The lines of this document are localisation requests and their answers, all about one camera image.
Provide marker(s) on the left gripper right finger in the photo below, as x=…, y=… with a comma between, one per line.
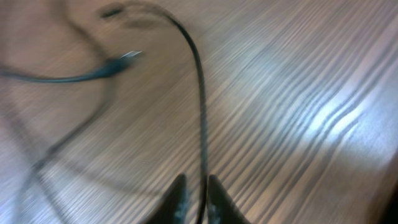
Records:
x=220, y=206

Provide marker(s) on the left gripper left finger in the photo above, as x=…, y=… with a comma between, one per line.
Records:
x=173, y=206

